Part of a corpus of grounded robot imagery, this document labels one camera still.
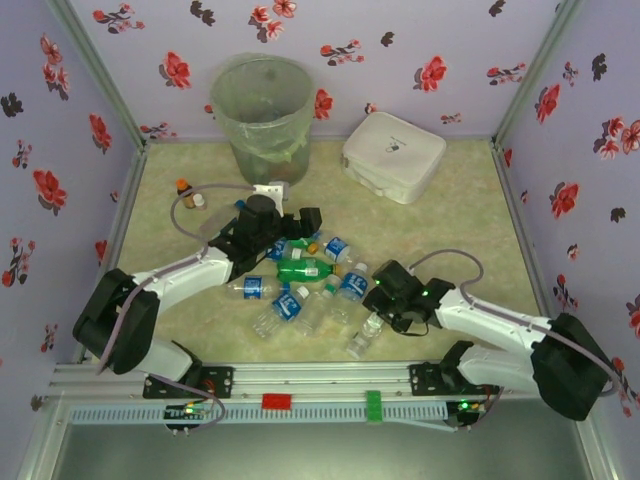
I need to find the clear bottle green label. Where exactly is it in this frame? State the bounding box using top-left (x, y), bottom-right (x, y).
top-left (346, 312), bottom-right (386, 359)

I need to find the green plastic block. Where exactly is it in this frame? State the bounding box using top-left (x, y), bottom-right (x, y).
top-left (365, 389), bottom-right (383, 424)

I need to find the right circuit board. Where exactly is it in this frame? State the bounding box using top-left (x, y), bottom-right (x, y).
top-left (448, 398), bottom-right (489, 432)

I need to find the aluminium frame post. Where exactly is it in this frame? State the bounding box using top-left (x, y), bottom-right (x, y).
top-left (45, 0), bottom-right (150, 149)
top-left (17, 397), bottom-right (71, 480)
top-left (492, 0), bottom-right (587, 147)
top-left (569, 399), bottom-right (626, 480)

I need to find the clear bottle green white cap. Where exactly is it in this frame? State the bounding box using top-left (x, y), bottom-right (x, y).
top-left (297, 282), bottom-right (341, 337)

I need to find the circuit board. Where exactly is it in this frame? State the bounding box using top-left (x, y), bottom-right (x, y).
top-left (164, 402), bottom-right (211, 435)
top-left (448, 398), bottom-right (489, 432)

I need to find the left circuit board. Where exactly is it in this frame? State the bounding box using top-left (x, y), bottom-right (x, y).
top-left (164, 402), bottom-right (211, 435)

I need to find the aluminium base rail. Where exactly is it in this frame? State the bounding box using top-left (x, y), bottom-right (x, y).
top-left (49, 363), bottom-right (596, 401)

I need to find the black mounting plate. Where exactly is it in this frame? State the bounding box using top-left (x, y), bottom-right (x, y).
top-left (408, 362), bottom-right (501, 401)
top-left (143, 365), bottom-right (235, 400)

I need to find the aluminium side rail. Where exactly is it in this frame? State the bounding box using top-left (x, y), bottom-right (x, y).
top-left (491, 139), bottom-right (557, 316)
top-left (74, 142), bottom-right (151, 364)

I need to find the left white cable bracket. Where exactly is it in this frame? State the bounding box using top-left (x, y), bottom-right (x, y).
top-left (252, 182), bottom-right (291, 201)

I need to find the translucent grey waste bin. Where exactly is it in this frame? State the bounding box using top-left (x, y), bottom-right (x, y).
top-left (209, 52), bottom-right (315, 189)

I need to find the green plastic bin liner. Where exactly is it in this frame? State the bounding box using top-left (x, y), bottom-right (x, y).
top-left (208, 51), bottom-right (316, 164)

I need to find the white slotted cable duct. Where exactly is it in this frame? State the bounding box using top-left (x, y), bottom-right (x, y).
top-left (67, 402), bottom-right (449, 426)

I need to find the green bottle white label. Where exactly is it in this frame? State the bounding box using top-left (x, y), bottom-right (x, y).
top-left (275, 257), bottom-right (344, 284)

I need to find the white zip pouch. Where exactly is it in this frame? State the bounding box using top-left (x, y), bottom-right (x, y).
top-left (341, 111), bottom-right (448, 205)

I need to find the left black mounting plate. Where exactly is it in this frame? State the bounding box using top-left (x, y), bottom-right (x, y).
top-left (143, 365), bottom-right (235, 400)

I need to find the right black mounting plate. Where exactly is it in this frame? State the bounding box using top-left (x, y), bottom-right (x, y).
top-left (408, 362), bottom-right (501, 401)

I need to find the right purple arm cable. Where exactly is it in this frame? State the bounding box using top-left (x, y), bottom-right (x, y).
top-left (407, 249), bottom-right (626, 432)

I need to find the brown bottle orange cap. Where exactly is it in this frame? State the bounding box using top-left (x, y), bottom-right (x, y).
top-left (174, 178), bottom-right (197, 210)

